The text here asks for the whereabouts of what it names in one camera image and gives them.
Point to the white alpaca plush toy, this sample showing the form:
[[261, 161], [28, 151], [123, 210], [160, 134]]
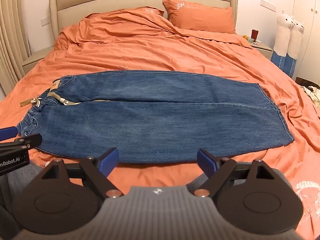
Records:
[[281, 37], [296, 45]]

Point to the white wall outlet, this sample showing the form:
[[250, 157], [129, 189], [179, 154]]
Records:
[[268, 5]]

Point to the beige nightstand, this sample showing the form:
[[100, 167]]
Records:
[[262, 48], [35, 58]]

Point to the beige upholstered bed headboard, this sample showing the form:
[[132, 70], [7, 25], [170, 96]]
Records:
[[112, 2]]

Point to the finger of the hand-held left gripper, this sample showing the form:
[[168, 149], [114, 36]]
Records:
[[8, 133], [28, 141]]

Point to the orange duvet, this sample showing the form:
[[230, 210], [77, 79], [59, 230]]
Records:
[[150, 47]]

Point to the crumpled beige cloth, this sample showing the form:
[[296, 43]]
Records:
[[311, 93]]

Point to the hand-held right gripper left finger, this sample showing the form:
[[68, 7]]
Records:
[[110, 163]]

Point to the orange pillow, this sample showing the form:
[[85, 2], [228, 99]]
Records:
[[140, 12], [202, 15]]

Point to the red cup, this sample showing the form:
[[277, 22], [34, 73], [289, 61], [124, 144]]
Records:
[[254, 34]]

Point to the white wardrobe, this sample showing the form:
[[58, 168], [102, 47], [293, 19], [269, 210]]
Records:
[[308, 30]]

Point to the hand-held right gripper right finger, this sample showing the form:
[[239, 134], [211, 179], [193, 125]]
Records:
[[206, 163]]

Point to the beige curtain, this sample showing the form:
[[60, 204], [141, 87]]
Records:
[[11, 37]]

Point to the blue denim pants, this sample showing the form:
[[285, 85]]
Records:
[[162, 120]]

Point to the white wall switch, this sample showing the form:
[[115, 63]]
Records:
[[44, 21]]

